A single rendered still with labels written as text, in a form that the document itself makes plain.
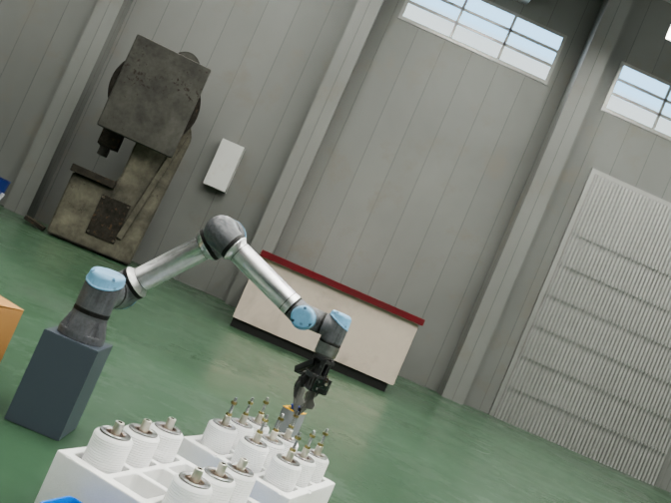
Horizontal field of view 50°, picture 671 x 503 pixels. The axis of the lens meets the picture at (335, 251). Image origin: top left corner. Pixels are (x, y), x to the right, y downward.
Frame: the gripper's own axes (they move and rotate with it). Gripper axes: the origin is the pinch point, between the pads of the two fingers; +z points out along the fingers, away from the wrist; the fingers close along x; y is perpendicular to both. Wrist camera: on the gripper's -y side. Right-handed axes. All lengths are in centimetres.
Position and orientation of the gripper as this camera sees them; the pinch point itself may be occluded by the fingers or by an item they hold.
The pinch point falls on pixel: (298, 409)
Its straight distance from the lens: 245.5
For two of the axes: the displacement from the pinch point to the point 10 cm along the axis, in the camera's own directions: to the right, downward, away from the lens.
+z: -4.0, 9.2, -0.4
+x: 7.9, 3.7, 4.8
